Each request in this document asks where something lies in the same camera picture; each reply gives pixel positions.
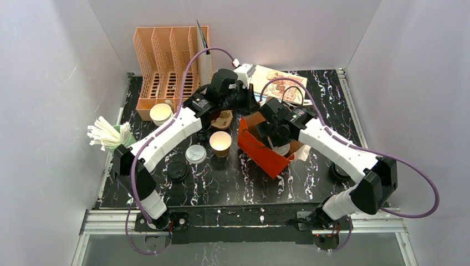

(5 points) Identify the brown pulp cup carrier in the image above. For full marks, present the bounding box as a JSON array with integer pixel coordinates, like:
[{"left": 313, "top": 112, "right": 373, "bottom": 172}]
[{"left": 211, "top": 110, "right": 233, "bottom": 130}]

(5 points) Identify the orange paper bag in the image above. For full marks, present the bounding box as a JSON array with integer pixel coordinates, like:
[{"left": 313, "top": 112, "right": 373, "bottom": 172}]
[{"left": 238, "top": 112, "right": 311, "bottom": 179}]

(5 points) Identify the kraft paper cup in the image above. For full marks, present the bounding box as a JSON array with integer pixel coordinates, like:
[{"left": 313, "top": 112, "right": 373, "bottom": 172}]
[
  {"left": 210, "top": 131, "right": 232, "bottom": 157},
  {"left": 272, "top": 144, "right": 290, "bottom": 156}
]

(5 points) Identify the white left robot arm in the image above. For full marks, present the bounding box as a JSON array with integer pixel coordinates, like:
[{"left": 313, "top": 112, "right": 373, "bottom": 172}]
[{"left": 112, "top": 64, "right": 259, "bottom": 222}]

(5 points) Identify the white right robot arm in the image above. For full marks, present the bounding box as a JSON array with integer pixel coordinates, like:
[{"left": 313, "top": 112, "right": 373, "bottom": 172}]
[{"left": 258, "top": 98, "right": 397, "bottom": 224}]

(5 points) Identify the grey folder in organizer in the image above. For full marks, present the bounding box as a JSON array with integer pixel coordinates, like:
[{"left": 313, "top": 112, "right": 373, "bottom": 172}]
[{"left": 196, "top": 21, "right": 213, "bottom": 85}]

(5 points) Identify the black paper cup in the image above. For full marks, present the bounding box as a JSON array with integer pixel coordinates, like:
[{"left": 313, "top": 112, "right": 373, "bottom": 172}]
[{"left": 196, "top": 126, "right": 211, "bottom": 141}]

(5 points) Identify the white cup lid underneath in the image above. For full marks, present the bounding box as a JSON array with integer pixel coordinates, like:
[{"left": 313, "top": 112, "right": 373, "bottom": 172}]
[{"left": 185, "top": 145, "right": 207, "bottom": 164}]

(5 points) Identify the black cup lid right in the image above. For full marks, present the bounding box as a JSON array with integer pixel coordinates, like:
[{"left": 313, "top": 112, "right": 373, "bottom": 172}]
[{"left": 329, "top": 163, "right": 350, "bottom": 183}]

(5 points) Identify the black cup lid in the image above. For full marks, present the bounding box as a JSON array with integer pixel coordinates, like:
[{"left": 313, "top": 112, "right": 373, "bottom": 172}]
[
  {"left": 329, "top": 163, "right": 350, "bottom": 183},
  {"left": 167, "top": 161, "right": 189, "bottom": 182}
]

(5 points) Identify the orange plastic file organizer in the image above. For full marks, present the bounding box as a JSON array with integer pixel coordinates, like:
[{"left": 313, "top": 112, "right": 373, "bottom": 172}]
[{"left": 134, "top": 26, "right": 200, "bottom": 121}]

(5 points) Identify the black cup lid left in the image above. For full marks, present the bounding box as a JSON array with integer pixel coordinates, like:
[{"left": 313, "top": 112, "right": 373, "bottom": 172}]
[{"left": 167, "top": 161, "right": 189, "bottom": 182}]

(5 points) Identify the green straw holder cup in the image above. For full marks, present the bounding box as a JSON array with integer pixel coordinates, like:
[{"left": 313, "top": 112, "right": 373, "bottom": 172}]
[{"left": 113, "top": 125, "right": 137, "bottom": 147}]

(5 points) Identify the white wrapped straws bundle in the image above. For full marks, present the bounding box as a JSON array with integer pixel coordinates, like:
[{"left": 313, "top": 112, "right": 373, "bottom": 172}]
[{"left": 86, "top": 116, "right": 131, "bottom": 151}]

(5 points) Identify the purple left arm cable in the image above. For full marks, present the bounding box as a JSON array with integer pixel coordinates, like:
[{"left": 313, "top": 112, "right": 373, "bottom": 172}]
[{"left": 125, "top": 48, "right": 239, "bottom": 256}]

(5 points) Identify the aluminium rail frame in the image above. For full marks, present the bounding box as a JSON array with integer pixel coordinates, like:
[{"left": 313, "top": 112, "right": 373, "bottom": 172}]
[{"left": 72, "top": 204, "right": 417, "bottom": 265}]

